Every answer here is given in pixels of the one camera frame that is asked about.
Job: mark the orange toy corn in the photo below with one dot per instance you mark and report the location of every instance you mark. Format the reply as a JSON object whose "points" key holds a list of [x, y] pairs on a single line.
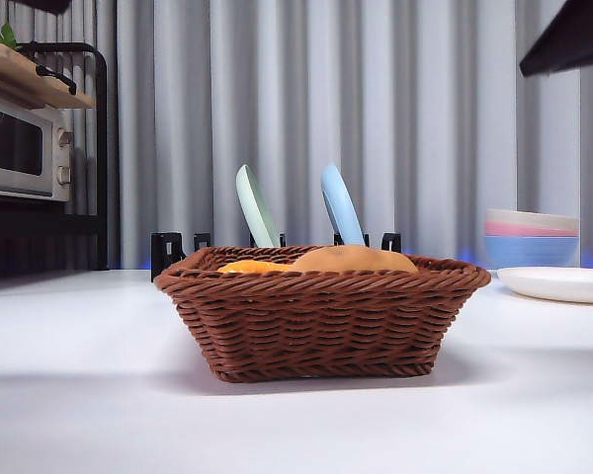
{"points": [[252, 267]]}

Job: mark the tan toy potato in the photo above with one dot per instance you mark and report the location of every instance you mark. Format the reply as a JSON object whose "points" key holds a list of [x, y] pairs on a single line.
{"points": [[356, 259]]}

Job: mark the brown wicker basket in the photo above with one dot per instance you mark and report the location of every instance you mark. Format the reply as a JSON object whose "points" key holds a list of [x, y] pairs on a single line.
{"points": [[321, 326]]}

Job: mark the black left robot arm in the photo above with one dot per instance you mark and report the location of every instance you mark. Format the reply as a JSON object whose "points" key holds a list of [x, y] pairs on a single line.
{"points": [[42, 5]]}

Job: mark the pale green plate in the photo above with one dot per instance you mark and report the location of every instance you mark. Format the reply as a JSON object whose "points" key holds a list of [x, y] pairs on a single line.
{"points": [[257, 212]]}

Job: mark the light blue plate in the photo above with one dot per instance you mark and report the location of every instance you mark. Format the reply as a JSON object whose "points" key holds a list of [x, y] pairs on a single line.
{"points": [[341, 207]]}

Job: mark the black dish rack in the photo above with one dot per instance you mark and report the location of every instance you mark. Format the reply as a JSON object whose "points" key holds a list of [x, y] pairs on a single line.
{"points": [[164, 249]]}

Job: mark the grey pleated curtain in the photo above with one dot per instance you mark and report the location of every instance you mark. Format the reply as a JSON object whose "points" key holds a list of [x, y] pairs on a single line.
{"points": [[375, 123]]}

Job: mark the pink bowl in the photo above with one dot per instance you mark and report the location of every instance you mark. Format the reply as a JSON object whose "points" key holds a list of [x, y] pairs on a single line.
{"points": [[526, 230]]}

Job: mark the blue bowl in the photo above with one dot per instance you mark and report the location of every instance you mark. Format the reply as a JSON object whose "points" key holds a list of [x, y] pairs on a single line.
{"points": [[531, 251]]}

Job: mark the beige bowl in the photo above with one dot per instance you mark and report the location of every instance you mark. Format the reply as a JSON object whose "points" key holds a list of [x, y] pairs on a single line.
{"points": [[531, 216]]}

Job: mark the cream white plate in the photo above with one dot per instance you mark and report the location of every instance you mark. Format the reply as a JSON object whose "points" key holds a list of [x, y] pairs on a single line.
{"points": [[558, 284]]}

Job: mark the silver toaster oven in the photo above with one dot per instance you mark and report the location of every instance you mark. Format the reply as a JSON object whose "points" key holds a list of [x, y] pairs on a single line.
{"points": [[15, 148]]}

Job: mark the wooden tray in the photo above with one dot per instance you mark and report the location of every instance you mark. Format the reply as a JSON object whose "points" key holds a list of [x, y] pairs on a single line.
{"points": [[25, 74]]}

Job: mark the green toy leaves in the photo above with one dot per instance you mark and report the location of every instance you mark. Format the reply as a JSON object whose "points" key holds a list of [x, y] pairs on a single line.
{"points": [[6, 35]]}

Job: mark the black metal shelf frame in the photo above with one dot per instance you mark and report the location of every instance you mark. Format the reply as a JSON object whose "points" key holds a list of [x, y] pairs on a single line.
{"points": [[103, 148]]}

